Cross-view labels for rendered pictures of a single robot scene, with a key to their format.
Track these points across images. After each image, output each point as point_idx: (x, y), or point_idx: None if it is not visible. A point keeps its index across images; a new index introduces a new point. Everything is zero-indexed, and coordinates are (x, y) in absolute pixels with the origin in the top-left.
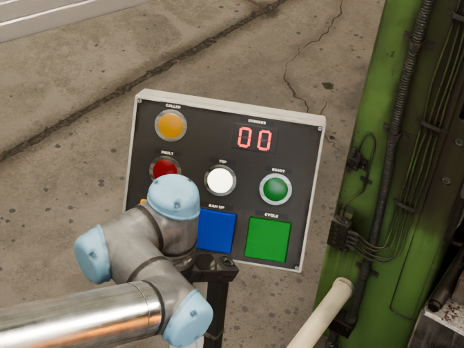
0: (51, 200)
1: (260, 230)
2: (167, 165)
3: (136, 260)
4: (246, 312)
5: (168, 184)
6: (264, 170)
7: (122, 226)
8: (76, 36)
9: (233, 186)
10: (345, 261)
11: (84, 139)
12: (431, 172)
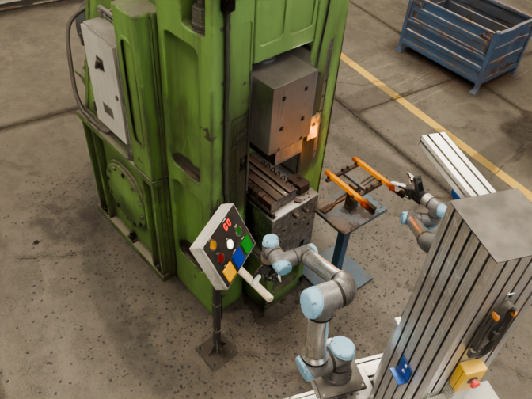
0: (49, 390)
1: (245, 244)
2: (220, 255)
3: (294, 254)
4: (161, 317)
5: (268, 239)
6: (233, 229)
7: (280, 255)
8: None
9: (233, 241)
10: None
11: (9, 366)
12: (237, 192)
